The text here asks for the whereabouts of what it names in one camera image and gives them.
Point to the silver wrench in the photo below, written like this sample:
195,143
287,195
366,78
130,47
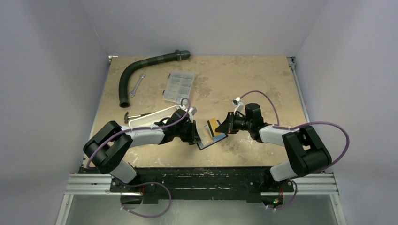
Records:
133,92

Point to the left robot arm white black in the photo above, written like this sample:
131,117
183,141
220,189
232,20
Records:
107,148

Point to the small black hammer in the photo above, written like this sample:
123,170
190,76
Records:
128,117

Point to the white rectangular tray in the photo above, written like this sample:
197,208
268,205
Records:
151,118

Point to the clear plastic screw box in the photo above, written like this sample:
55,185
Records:
179,86

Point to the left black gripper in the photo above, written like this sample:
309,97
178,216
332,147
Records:
193,136

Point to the gold credit card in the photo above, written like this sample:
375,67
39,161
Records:
213,125

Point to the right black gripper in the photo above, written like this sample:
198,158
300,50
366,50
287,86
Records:
231,122

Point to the black leather card holder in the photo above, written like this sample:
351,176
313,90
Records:
206,139

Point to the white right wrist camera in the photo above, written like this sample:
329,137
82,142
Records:
238,104

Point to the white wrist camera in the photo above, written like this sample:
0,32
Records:
190,112
238,104

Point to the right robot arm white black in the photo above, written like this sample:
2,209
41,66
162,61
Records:
305,150

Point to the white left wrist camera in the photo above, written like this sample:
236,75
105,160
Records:
190,112

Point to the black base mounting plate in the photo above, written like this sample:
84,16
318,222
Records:
206,183

